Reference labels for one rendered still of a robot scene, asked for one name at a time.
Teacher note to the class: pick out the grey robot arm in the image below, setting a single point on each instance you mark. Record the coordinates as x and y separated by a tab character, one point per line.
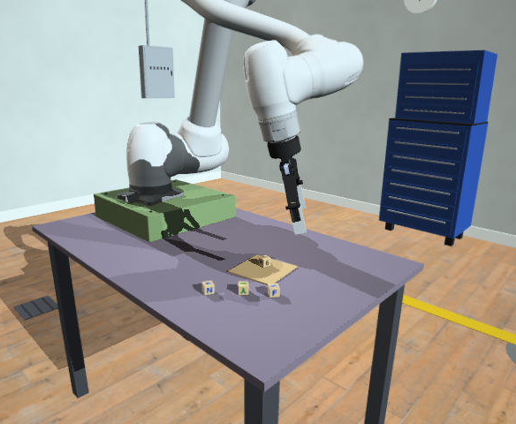
275	84

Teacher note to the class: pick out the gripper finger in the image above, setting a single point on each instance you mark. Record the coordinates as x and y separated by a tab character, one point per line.
299	183
292	196

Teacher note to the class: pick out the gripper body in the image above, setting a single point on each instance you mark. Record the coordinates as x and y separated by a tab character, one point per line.
285	150

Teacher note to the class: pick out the beige letter block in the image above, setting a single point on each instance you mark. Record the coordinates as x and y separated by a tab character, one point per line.
273	290
243	288
264	261
208	287

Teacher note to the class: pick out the tan flat mat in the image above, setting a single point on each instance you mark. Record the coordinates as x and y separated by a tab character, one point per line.
251	269

